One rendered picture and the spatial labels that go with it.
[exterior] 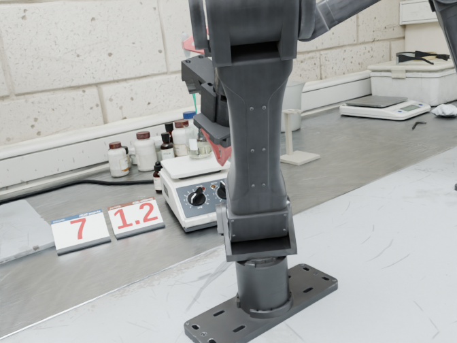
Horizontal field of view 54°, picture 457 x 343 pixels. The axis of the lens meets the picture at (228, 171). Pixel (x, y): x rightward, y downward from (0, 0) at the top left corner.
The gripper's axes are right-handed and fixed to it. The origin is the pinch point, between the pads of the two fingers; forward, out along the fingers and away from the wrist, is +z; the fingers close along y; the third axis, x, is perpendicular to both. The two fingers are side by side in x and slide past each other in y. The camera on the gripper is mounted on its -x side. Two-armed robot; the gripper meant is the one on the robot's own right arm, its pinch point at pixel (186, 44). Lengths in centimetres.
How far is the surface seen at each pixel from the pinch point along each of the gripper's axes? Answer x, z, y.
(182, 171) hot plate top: 22.5, 6.4, 6.6
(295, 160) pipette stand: 31.2, -24.9, -10.9
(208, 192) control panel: 26.2, 3.1, 10.7
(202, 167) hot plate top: 22.6, 2.4, 6.4
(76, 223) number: 27.4, 27.0, 6.5
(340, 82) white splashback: 23, -75, -70
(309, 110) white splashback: 30, -58, -66
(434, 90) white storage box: 28, -95, -42
